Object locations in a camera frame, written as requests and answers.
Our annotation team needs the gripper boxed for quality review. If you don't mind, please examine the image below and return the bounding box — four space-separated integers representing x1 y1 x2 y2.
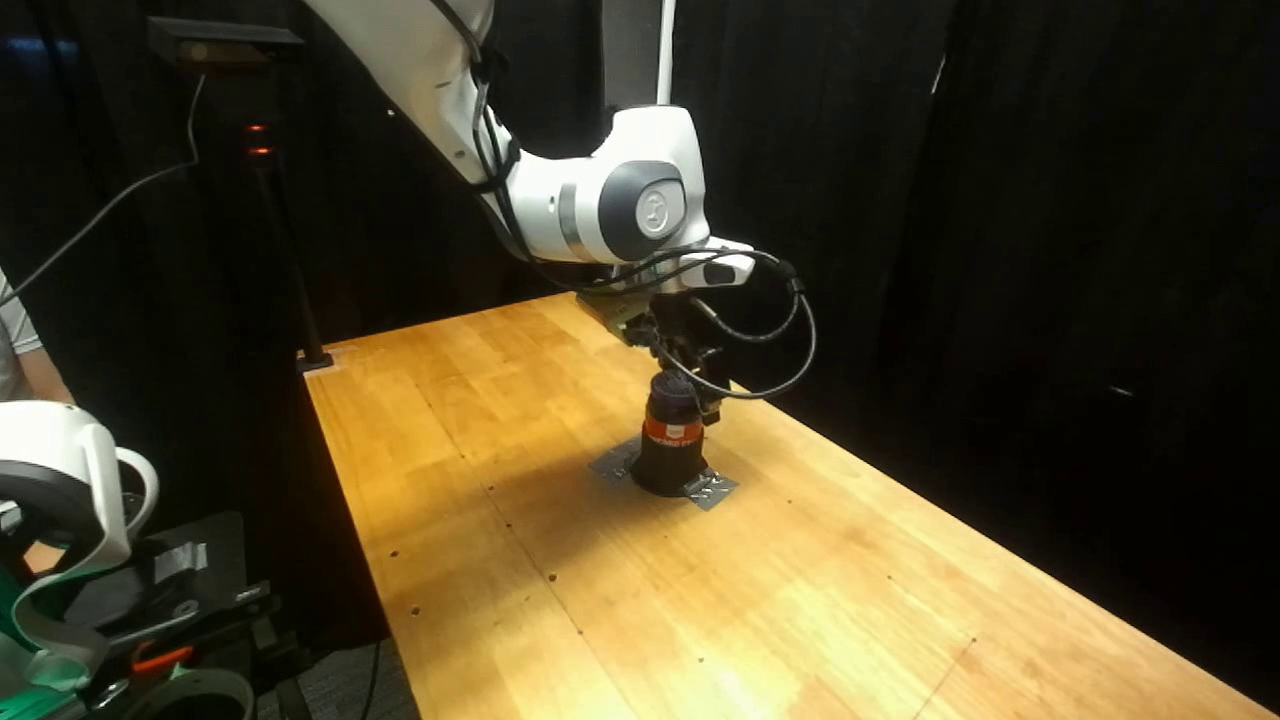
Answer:
652 294 726 424

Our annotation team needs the dark bottle with orange band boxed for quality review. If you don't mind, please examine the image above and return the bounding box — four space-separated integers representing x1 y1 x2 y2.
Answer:
630 371 712 498

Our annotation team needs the white pole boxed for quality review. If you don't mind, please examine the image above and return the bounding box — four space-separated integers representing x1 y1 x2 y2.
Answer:
655 0 678 107

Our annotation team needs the black equipment case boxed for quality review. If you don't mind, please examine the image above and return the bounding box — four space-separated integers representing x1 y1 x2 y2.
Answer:
40 510 301 720

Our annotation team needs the white headset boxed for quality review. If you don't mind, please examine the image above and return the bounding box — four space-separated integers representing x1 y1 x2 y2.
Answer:
0 400 161 693

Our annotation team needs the person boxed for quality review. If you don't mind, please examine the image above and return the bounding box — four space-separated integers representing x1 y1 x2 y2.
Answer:
0 266 76 406

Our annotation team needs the grey metal bracket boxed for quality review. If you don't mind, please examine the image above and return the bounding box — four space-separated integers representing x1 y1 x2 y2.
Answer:
682 470 740 512
588 437 642 486

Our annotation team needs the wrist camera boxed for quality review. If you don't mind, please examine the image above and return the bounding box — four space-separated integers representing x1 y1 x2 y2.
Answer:
575 289 661 347

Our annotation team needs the black cable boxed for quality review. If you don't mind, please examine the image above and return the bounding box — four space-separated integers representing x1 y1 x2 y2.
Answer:
358 640 387 720

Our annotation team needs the grey ring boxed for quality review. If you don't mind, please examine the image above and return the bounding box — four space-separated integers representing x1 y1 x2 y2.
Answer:
120 667 257 720

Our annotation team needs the camera on mount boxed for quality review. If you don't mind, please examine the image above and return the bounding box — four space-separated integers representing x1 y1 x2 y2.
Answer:
147 15 336 375

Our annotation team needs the grey cable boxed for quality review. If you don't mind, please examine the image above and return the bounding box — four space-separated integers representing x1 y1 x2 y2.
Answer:
0 74 207 307

